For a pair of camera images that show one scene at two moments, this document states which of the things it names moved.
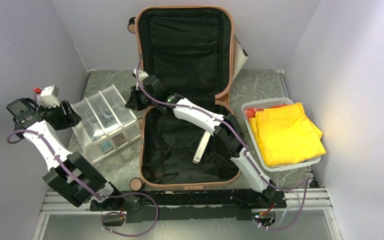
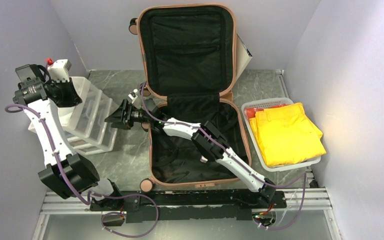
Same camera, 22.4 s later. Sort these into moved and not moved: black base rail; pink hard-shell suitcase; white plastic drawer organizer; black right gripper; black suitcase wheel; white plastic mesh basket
Moved: white plastic drawer organizer; black right gripper; black suitcase wheel
Not moved: pink hard-shell suitcase; white plastic mesh basket; black base rail
